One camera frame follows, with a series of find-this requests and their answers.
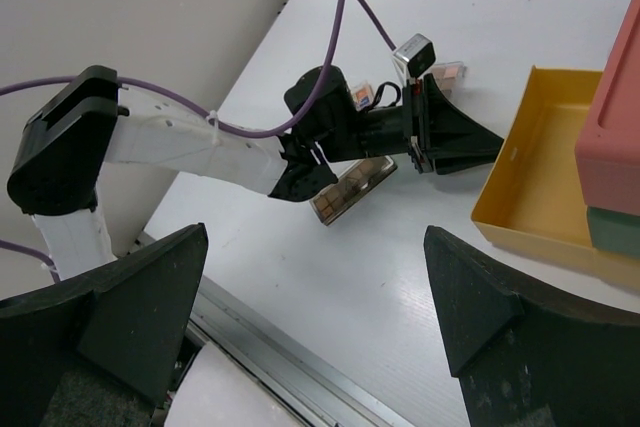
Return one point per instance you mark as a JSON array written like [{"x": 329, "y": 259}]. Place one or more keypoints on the white cover plate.
[{"x": 217, "y": 392}]

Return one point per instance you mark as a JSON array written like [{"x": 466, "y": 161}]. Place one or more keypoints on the brown eyeshadow palette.
[{"x": 353, "y": 184}]

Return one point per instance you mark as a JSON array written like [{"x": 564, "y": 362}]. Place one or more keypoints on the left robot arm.
[{"x": 97, "y": 119}]

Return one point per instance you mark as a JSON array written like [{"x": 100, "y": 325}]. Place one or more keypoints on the aluminium front rail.
[{"x": 311, "y": 389}]

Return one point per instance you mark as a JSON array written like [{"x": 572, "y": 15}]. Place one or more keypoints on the coral drawer cabinet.
[{"x": 607, "y": 149}]

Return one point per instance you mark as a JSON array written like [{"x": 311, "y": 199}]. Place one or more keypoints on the right gripper thin right finger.
[{"x": 525, "y": 352}]

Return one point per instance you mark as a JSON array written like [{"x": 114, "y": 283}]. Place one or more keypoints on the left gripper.
[{"x": 423, "y": 123}]

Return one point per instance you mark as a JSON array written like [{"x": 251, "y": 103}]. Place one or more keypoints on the green drawer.
[{"x": 613, "y": 231}]

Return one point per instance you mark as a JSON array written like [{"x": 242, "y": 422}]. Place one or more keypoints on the pink eyeshadow palette clear case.
[{"x": 449, "y": 77}]

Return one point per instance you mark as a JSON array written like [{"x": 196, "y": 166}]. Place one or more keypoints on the right gripper large left finger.
[{"x": 99, "y": 349}]

